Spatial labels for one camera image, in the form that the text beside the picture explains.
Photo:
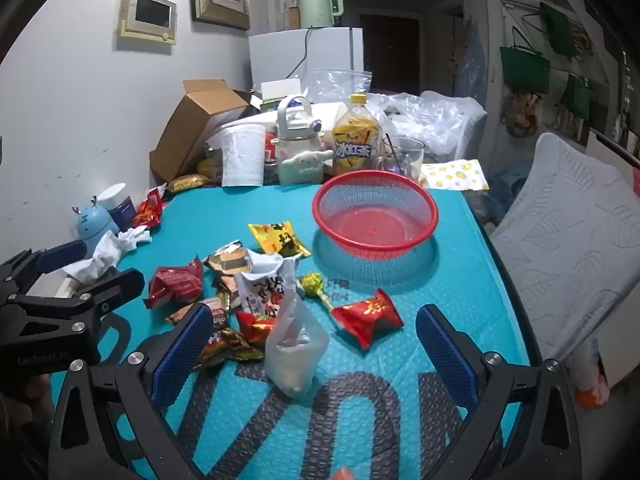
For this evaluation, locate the clear zip bag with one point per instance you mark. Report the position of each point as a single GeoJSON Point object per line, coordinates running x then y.
{"type": "Point", "coordinates": [345, 85]}

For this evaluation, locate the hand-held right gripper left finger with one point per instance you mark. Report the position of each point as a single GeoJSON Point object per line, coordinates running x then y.
{"type": "Point", "coordinates": [182, 355]}

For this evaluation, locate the dark red snack packet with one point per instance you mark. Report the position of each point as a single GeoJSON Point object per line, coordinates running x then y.
{"type": "Point", "coordinates": [175, 282]}

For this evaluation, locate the white green carton box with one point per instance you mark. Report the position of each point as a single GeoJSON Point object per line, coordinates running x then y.
{"type": "Point", "coordinates": [282, 92]}

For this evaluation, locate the white cartoon water bottle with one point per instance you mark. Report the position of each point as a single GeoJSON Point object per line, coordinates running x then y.
{"type": "Point", "coordinates": [300, 150]}

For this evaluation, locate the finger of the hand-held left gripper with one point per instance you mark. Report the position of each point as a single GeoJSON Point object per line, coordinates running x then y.
{"type": "Point", "coordinates": [120, 285]}
{"type": "Point", "coordinates": [62, 254]}

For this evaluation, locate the yellow snack bag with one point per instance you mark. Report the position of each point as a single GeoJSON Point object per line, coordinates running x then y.
{"type": "Point", "coordinates": [187, 182]}

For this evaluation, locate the white mini fridge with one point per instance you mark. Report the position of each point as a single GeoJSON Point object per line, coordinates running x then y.
{"type": "Point", "coordinates": [280, 55]}

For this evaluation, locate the wall intercom panel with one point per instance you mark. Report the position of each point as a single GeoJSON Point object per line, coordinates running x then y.
{"type": "Point", "coordinates": [147, 15]}

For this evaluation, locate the red plastic mesh basket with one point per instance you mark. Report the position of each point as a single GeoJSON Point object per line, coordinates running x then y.
{"type": "Point", "coordinates": [375, 230]}

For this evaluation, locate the open cardboard box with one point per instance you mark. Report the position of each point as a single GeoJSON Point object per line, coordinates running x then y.
{"type": "Point", "coordinates": [190, 130]}

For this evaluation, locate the small blue deer humidifier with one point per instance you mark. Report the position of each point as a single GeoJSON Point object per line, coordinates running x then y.
{"type": "Point", "coordinates": [92, 225]}

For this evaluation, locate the green electric kettle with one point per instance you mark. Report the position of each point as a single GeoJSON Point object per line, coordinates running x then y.
{"type": "Point", "coordinates": [315, 5]}

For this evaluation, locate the pile of clear plastic bags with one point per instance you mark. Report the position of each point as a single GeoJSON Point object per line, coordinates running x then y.
{"type": "Point", "coordinates": [440, 120]}

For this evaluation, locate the orange white plastic bag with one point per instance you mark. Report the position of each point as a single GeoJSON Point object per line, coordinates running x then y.
{"type": "Point", "coordinates": [592, 385]}

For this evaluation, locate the yellow green lollipop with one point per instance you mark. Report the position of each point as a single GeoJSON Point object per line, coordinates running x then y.
{"type": "Point", "coordinates": [312, 284]}

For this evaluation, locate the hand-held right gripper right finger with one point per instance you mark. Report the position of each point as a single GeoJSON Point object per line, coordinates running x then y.
{"type": "Point", "coordinates": [445, 355]}

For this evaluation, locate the white purple jar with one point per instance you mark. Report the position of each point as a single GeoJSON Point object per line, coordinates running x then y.
{"type": "Point", "coordinates": [120, 205]}

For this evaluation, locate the dark brown snack packet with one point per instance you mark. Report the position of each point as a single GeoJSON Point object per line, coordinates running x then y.
{"type": "Point", "coordinates": [220, 310]}

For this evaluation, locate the tan brown snack packet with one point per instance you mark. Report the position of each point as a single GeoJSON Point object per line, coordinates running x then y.
{"type": "Point", "coordinates": [227, 265]}

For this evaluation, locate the clear glass cup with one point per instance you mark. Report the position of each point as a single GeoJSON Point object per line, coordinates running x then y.
{"type": "Point", "coordinates": [405, 157]}

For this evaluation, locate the crumpled white tissue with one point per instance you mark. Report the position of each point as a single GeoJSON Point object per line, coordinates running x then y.
{"type": "Point", "coordinates": [107, 255]}

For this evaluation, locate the clear plastic snack bag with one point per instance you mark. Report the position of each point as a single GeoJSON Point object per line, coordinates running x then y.
{"type": "Point", "coordinates": [295, 355]}

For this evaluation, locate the yellow iced tea bottle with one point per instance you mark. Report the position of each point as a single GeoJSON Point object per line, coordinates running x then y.
{"type": "Point", "coordinates": [355, 145]}

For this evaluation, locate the green brown snack packet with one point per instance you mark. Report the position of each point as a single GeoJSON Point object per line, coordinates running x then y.
{"type": "Point", "coordinates": [230, 347]}

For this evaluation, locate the red crinkled snack bag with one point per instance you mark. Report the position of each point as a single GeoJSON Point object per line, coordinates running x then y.
{"type": "Point", "coordinates": [147, 210]}

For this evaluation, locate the small red orange packet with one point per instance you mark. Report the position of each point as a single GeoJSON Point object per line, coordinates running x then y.
{"type": "Point", "coordinates": [255, 330]}

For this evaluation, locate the red gold-print snack packet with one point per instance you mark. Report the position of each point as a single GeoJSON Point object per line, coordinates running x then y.
{"type": "Point", "coordinates": [367, 317]}

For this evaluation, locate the white quilted chair cushion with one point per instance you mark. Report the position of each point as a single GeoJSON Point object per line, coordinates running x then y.
{"type": "Point", "coordinates": [565, 235]}

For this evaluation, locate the yellow snack packet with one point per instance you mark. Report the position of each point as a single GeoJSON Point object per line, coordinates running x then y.
{"type": "Point", "coordinates": [277, 239]}

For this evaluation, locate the teal bubble mat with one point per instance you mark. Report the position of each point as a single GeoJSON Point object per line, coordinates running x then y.
{"type": "Point", "coordinates": [390, 410]}

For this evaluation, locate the white peanut snack packet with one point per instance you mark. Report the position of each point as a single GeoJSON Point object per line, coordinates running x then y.
{"type": "Point", "coordinates": [260, 290]}

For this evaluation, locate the green tote bag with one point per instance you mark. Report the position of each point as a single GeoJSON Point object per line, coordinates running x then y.
{"type": "Point", "coordinates": [560, 30]}
{"type": "Point", "coordinates": [525, 70]}
{"type": "Point", "coordinates": [577, 97]}

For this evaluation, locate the white paper towel roll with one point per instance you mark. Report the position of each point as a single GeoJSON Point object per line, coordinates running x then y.
{"type": "Point", "coordinates": [242, 157]}

